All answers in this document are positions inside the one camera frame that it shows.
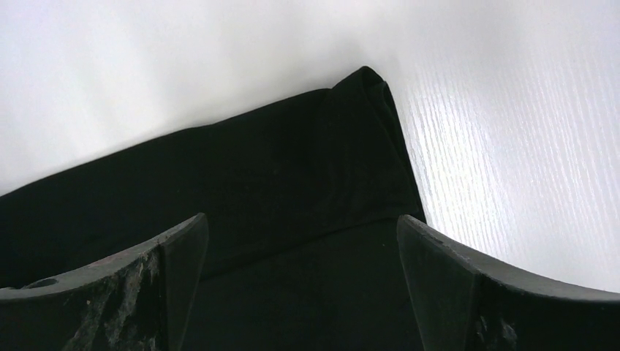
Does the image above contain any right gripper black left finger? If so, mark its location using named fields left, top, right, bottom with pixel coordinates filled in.
left=1, top=213, right=208, bottom=350

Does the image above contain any black t-shirt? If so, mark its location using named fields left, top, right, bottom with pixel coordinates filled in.
left=1, top=67, right=423, bottom=350

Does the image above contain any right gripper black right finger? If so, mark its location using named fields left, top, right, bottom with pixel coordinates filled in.
left=397, top=215, right=619, bottom=350

